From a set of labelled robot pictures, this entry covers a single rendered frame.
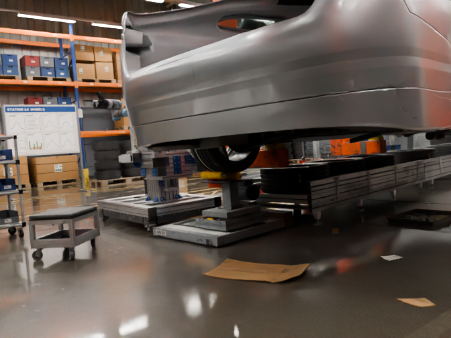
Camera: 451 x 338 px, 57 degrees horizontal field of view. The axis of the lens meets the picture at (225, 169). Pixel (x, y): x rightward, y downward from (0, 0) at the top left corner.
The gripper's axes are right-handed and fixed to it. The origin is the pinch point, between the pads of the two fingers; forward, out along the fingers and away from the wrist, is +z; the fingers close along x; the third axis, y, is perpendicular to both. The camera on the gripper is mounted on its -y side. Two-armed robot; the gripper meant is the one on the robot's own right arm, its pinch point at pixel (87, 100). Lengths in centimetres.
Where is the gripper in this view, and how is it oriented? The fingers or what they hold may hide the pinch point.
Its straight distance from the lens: 394.0
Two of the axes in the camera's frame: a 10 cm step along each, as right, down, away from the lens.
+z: -6.1, 0.9, -7.8
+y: -0.3, 9.9, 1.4
